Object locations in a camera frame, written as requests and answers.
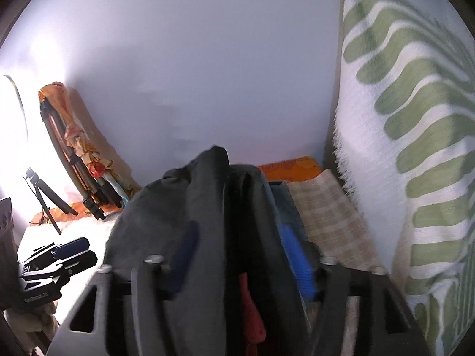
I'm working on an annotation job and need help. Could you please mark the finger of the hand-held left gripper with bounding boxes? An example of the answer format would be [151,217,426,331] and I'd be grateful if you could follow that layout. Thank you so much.
[51,236,90,262]
[60,250,99,276]

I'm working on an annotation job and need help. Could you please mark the red cloth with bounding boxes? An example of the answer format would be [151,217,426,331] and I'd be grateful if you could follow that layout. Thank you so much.
[237,272,268,356]

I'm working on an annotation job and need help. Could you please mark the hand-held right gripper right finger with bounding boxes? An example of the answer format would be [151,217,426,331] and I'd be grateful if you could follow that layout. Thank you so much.
[279,224,433,356]

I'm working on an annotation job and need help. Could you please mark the folded metal stand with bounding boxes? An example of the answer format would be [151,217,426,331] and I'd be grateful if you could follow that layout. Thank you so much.
[39,98,124,220]

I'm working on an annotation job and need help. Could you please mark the white green leaf curtain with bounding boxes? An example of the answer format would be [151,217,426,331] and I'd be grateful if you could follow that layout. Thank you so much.
[322,0,475,356]

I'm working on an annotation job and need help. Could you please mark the folded tripods in orange cloth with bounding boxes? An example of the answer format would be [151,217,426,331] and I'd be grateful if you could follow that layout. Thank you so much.
[37,81,142,209]

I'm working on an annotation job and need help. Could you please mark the checked beige blanket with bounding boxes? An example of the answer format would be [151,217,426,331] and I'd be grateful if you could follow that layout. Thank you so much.
[15,169,388,356]

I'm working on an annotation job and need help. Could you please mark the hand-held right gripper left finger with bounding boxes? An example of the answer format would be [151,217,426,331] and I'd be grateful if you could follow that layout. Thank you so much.
[46,220,202,356]

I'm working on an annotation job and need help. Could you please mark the dark grey cloth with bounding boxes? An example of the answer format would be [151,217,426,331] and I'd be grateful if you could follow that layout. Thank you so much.
[104,144,231,293]

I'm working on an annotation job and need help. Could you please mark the small black tripod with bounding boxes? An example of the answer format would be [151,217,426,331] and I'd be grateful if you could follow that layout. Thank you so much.
[21,167,79,235]

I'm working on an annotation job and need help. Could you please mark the blue denim cloth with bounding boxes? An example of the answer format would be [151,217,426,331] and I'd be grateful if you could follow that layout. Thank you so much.
[267,180,309,247]

